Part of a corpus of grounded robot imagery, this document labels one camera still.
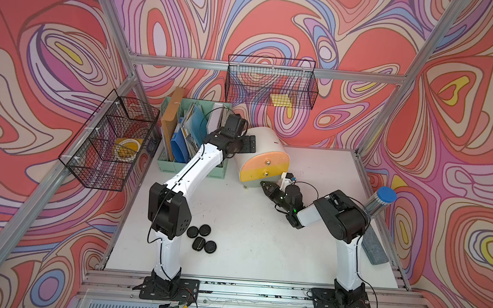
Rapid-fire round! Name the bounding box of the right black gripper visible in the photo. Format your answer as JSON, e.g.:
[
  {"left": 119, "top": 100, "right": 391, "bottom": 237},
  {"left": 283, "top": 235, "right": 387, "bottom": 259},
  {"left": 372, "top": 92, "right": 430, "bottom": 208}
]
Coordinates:
[{"left": 258, "top": 180, "right": 294, "bottom": 213}]

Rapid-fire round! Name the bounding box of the green bottom drawer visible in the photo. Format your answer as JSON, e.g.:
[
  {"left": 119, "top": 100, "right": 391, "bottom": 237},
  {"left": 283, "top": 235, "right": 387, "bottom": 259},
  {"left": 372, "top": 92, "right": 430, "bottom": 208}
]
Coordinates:
[{"left": 240, "top": 169, "right": 283, "bottom": 188}]

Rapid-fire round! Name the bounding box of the yellow drawer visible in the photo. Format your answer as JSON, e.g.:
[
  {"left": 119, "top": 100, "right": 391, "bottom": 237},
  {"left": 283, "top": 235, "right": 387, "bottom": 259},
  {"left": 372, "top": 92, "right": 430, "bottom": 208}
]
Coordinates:
[{"left": 240, "top": 160, "right": 289, "bottom": 182}]

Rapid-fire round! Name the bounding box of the white three-drawer cabinet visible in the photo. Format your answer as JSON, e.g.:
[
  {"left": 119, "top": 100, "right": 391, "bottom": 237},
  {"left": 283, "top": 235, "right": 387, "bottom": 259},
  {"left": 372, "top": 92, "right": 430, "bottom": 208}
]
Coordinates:
[{"left": 234, "top": 126, "right": 288, "bottom": 182}]

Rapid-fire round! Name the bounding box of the black oblong earphone case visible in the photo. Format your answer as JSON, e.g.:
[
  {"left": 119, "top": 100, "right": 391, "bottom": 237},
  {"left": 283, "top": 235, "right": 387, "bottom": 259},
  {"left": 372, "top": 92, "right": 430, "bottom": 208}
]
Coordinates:
[{"left": 192, "top": 236, "right": 206, "bottom": 252}]

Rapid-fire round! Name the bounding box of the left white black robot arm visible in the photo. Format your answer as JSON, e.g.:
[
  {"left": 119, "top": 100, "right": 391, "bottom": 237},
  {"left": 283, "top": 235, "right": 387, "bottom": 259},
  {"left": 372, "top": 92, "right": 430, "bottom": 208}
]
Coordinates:
[{"left": 147, "top": 114, "right": 248, "bottom": 284}]

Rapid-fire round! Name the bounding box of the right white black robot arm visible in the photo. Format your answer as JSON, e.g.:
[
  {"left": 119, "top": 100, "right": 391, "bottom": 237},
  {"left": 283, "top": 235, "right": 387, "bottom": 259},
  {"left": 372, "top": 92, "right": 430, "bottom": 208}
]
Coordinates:
[{"left": 261, "top": 181, "right": 370, "bottom": 302}]

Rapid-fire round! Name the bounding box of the white binder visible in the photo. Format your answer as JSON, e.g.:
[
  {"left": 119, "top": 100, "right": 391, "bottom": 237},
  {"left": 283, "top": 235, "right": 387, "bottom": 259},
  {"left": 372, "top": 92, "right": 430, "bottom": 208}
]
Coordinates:
[{"left": 206, "top": 102, "right": 224, "bottom": 134}]

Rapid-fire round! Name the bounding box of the yellow sticky note pad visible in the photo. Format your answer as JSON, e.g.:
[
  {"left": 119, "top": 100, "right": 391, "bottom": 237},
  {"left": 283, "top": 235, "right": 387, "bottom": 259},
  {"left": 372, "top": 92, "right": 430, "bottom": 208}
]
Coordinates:
[{"left": 270, "top": 94, "right": 293, "bottom": 108}]

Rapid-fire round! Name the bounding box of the teal folder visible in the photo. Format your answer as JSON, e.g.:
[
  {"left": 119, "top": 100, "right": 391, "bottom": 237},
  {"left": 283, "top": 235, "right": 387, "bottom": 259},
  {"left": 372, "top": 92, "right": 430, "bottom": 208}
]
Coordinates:
[{"left": 185, "top": 104, "right": 207, "bottom": 153}]

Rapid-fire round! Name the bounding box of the green file organizer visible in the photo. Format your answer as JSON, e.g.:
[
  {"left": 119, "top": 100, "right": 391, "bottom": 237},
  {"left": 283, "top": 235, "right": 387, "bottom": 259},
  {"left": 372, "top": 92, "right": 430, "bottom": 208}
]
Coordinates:
[{"left": 157, "top": 98, "right": 231, "bottom": 174}]

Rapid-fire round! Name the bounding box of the blue folder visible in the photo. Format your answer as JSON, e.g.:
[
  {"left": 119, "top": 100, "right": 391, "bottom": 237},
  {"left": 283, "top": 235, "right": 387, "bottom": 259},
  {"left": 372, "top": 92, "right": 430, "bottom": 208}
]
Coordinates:
[{"left": 170, "top": 124, "right": 190, "bottom": 164}]

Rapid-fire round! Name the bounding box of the brown folder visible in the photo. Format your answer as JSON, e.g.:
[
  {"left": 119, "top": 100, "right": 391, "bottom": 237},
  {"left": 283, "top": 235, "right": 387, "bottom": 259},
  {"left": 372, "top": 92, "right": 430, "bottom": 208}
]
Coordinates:
[{"left": 161, "top": 87, "right": 185, "bottom": 161}]

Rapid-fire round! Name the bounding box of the blue-capped clear tube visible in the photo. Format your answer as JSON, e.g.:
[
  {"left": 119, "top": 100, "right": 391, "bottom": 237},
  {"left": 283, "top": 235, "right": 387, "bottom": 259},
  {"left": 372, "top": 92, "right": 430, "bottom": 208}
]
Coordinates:
[{"left": 364, "top": 186, "right": 397, "bottom": 218}]

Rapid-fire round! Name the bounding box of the yellow tape roll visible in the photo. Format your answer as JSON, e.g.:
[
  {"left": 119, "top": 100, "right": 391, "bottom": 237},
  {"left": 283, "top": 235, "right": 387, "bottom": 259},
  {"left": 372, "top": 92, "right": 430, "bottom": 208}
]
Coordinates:
[{"left": 113, "top": 138, "right": 143, "bottom": 162}]

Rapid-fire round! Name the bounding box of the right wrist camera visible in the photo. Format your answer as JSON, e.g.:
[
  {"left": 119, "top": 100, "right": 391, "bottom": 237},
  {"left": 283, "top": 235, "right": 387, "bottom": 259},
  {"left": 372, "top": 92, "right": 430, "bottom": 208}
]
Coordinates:
[{"left": 279, "top": 172, "right": 295, "bottom": 193}]

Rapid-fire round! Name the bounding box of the rear black wire basket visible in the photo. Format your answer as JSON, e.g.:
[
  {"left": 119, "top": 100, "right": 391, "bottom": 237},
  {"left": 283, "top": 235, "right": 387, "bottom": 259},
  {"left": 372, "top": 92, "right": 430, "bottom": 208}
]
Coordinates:
[{"left": 225, "top": 54, "right": 319, "bottom": 110}]

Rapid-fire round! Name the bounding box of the black wire basket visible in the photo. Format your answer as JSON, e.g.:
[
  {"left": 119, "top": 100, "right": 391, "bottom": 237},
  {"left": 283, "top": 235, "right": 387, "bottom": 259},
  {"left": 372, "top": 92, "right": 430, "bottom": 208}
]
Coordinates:
[
  {"left": 225, "top": 54, "right": 319, "bottom": 110},
  {"left": 58, "top": 90, "right": 161, "bottom": 192}
]

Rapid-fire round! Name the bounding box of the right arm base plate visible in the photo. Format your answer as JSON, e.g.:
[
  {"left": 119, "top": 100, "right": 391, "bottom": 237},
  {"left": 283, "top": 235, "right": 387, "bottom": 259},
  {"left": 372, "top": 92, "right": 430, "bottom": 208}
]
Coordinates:
[{"left": 309, "top": 288, "right": 371, "bottom": 308}]

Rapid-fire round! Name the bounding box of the left black wire basket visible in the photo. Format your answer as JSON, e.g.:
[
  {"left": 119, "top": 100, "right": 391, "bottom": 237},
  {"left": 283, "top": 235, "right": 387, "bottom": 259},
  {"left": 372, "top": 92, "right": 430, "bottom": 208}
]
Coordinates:
[{"left": 58, "top": 90, "right": 161, "bottom": 192}]

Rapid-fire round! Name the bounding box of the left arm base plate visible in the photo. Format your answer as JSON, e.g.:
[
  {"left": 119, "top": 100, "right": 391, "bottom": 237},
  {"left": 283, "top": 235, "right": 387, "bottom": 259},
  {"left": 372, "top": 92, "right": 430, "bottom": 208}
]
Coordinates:
[{"left": 133, "top": 276, "right": 200, "bottom": 304}]

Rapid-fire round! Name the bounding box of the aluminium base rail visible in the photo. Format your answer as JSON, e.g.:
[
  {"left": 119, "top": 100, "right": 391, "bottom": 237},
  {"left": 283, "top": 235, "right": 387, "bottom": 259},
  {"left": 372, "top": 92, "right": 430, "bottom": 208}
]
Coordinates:
[{"left": 72, "top": 270, "right": 428, "bottom": 308}]

